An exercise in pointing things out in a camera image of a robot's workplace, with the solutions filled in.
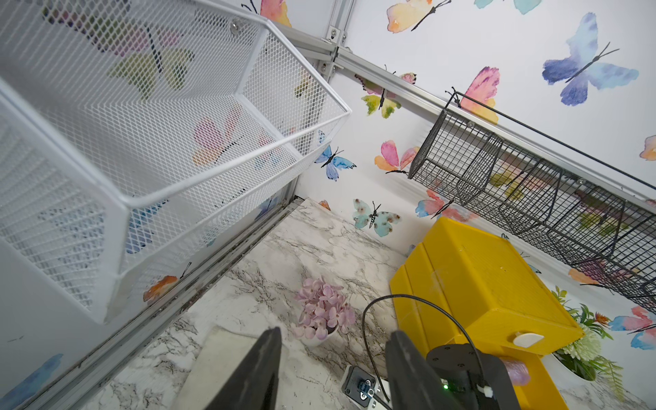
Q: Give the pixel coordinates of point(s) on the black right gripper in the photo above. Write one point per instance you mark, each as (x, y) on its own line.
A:
(475, 379)

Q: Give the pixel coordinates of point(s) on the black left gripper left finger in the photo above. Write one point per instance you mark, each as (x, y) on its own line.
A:
(254, 383)

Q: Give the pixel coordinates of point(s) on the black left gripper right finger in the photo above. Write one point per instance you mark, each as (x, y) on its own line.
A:
(414, 384)

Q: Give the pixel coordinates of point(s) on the purple trash bag roll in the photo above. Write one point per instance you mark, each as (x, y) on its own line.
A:
(517, 371)

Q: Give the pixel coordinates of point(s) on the yellow plastic drawer unit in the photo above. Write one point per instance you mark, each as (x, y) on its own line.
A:
(468, 287)

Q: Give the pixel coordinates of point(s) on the white green work glove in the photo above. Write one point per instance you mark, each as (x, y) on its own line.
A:
(222, 351)

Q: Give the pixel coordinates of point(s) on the pink flower in white pot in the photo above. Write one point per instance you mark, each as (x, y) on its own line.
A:
(325, 312)

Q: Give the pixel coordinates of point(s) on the green plant in white pot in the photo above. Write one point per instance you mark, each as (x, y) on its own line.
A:
(583, 358)

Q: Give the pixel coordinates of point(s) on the black wire wall basket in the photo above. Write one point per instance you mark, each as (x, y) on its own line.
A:
(608, 238)

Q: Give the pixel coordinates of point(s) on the white mesh wall basket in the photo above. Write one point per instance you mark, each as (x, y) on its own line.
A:
(136, 130)

